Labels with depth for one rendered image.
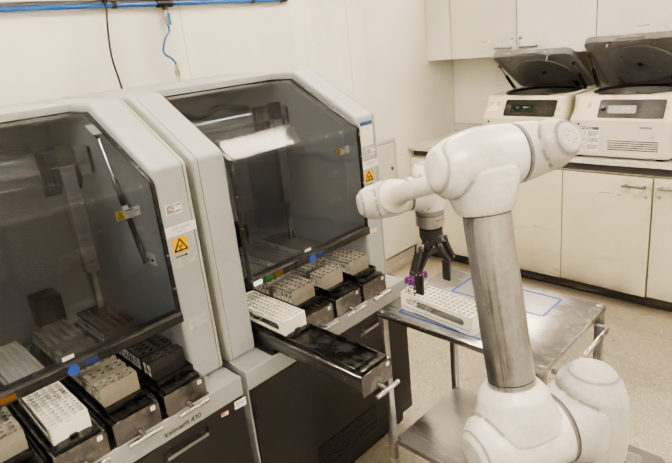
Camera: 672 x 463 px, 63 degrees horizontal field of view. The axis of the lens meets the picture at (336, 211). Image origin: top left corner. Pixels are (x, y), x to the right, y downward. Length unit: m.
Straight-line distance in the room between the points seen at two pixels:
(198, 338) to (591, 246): 2.63
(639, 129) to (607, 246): 0.73
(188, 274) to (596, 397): 1.14
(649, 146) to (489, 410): 2.48
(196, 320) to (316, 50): 2.16
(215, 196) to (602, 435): 1.20
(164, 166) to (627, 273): 2.87
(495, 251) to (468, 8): 3.18
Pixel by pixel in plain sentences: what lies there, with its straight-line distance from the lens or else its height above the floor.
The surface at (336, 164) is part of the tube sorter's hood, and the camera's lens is 2.06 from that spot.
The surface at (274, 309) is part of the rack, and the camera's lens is 1.93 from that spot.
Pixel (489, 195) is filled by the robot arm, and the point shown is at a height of 1.40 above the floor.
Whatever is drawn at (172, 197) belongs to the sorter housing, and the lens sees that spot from 1.67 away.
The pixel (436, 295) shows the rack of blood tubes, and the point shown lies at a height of 0.88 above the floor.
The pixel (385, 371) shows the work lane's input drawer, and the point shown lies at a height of 0.77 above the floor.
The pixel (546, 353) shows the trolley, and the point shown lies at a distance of 1.72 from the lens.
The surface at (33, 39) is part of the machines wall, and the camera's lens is 2.69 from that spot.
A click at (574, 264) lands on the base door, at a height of 0.20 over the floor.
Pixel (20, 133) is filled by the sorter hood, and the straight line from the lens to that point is 1.81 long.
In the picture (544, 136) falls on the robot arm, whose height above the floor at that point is 1.50.
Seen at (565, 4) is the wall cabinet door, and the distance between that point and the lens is 3.90.
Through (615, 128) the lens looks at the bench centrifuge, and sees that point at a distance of 3.54.
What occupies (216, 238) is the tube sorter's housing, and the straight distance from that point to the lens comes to 1.77.
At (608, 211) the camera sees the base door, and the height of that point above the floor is 0.59.
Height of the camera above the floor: 1.73
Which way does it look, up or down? 17 degrees down
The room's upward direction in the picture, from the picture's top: 6 degrees counter-clockwise
